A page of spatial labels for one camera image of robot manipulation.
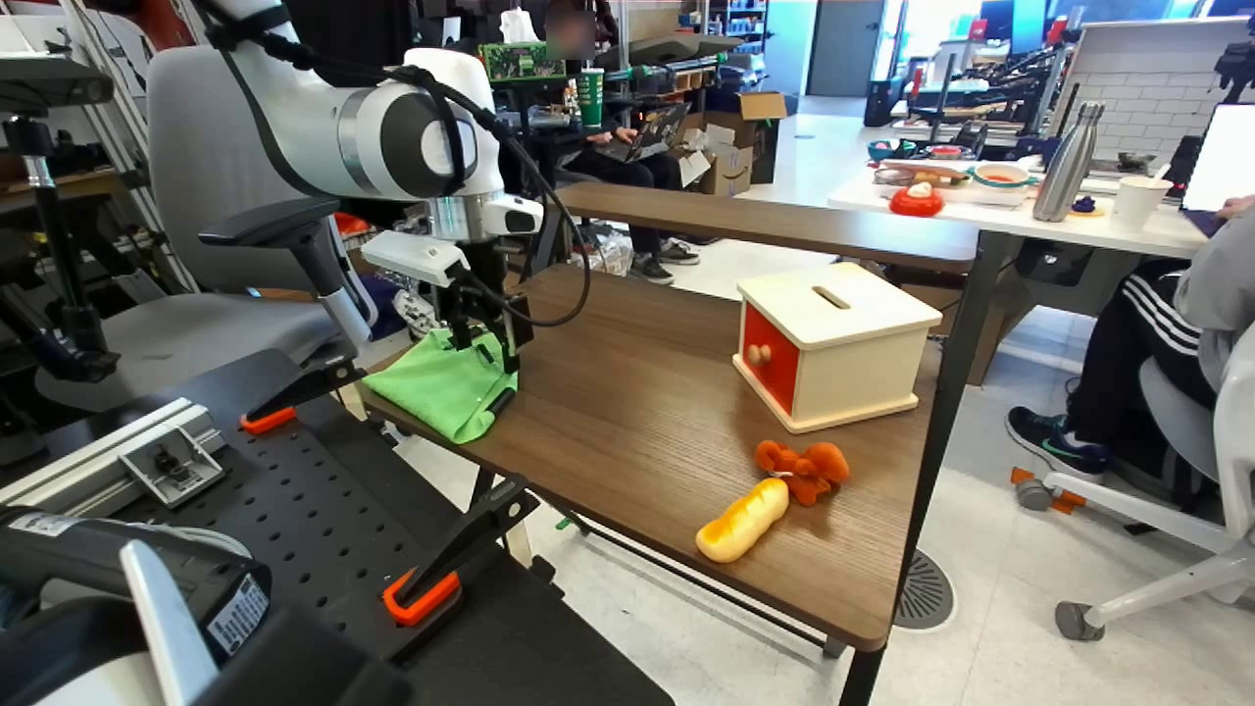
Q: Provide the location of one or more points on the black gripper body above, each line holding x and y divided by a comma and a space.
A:
484, 311

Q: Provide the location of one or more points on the green towel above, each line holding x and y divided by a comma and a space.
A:
444, 394

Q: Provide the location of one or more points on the white sneaker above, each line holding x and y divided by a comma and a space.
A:
414, 314

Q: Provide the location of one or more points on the black perforated board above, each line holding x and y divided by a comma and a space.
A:
316, 523

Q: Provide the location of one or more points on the green can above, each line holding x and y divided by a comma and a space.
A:
593, 101

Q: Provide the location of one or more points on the white flat board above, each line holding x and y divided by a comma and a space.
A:
747, 270

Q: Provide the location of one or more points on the green circuit board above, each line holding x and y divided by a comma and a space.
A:
520, 60

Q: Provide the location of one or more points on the yellow toy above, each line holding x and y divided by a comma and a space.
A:
744, 519

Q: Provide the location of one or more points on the cardboard box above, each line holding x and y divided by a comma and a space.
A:
733, 164

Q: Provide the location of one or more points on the dark wooden desk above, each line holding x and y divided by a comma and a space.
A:
785, 221

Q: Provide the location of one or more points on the grey office chair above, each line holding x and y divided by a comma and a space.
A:
211, 157

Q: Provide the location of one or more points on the orange plush toy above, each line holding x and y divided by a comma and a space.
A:
808, 470

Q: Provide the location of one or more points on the wooden box with red drawer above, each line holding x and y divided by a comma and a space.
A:
838, 347

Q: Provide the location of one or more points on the red round object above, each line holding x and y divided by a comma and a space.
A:
920, 200

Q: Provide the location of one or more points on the round black floor drain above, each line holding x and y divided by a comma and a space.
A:
923, 590

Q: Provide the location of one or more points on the bowl with food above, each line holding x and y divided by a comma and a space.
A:
1002, 175

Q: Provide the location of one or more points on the steel bottle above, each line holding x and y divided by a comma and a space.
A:
1065, 164

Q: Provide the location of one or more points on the white cup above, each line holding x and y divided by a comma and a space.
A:
1138, 200

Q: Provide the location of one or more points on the seated person in grey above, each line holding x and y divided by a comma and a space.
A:
1180, 328

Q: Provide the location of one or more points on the white office chair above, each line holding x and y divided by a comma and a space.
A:
1202, 432

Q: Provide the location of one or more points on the white pegboard panel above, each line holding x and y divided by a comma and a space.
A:
1151, 71

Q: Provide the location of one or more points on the white laptop screen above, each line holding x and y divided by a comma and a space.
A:
1224, 157

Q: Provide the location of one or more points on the aluminium corner bracket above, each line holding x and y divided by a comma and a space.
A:
173, 470

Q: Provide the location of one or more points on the metal rack frame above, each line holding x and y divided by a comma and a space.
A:
125, 118

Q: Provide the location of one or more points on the black camera stand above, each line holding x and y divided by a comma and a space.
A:
59, 237

